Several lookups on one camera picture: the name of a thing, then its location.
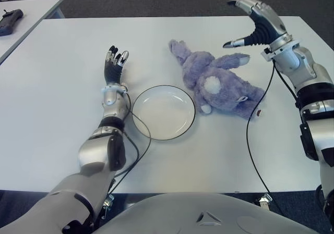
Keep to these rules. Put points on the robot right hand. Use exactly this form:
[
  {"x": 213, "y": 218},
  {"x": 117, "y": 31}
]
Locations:
[{"x": 266, "y": 26}]

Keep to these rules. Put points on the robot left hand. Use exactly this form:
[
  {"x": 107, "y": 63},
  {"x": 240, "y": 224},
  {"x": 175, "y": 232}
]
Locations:
[{"x": 112, "y": 71}]

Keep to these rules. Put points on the purple plush bunny doll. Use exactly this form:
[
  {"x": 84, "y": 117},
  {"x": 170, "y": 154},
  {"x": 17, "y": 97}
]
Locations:
[{"x": 219, "y": 88}]

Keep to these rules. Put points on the robot right arm silver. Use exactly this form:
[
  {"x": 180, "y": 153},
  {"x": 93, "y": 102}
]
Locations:
[{"x": 313, "y": 77}]

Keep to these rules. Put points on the robot left arm silver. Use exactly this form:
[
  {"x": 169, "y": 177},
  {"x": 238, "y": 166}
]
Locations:
[{"x": 94, "y": 153}]

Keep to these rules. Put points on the white plate black rim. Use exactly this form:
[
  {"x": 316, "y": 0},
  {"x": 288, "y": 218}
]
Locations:
[{"x": 164, "y": 111}]

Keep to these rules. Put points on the white side table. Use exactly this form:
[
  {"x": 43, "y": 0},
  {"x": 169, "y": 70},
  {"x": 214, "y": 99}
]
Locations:
[{"x": 28, "y": 13}]

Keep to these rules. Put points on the black handheld controller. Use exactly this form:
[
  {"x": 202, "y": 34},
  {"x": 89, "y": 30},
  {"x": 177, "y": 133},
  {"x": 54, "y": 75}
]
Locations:
[{"x": 10, "y": 23}]

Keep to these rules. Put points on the metal table clamp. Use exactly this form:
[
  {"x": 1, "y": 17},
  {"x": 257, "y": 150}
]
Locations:
[
  {"x": 108, "y": 204},
  {"x": 264, "y": 200}
]

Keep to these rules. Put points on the grey robot torso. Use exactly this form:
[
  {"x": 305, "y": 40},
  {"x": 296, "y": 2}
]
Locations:
[{"x": 203, "y": 215}]

